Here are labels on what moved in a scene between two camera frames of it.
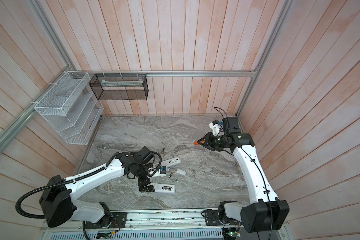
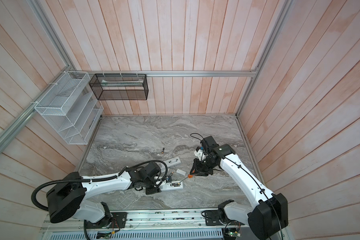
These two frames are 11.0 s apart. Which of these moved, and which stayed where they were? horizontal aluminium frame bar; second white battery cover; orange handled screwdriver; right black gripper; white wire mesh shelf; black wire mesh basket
Moved: orange handled screwdriver; right black gripper
Stayed: black wire mesh basket; horizontal aluminium frame bar; white wire mesh shelf; second white battery cover
